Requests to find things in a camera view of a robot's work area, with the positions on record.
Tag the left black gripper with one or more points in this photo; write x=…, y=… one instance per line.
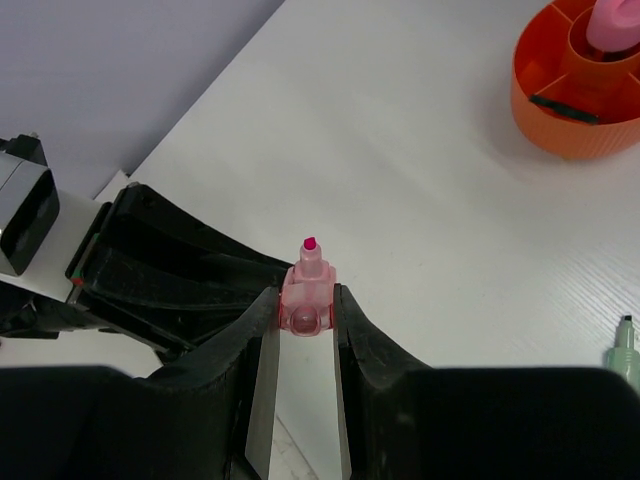
x=133, y=294

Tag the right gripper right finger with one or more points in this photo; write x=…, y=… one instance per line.
x=399, y=418

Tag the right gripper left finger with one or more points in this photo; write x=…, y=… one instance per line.
x=207, y=415

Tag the pink highlighter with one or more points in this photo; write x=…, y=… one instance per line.
x=307, y=293

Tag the green highlighter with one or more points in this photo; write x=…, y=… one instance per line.
x=623, y=357

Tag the pink glue stick tube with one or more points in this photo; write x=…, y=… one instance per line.
x=614, y=25

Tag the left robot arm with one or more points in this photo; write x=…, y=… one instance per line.
x=27, y=315

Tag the orange round organizer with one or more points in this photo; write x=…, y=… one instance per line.
x=553, y=59

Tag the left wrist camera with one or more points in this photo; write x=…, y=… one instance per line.
x=42, y=227

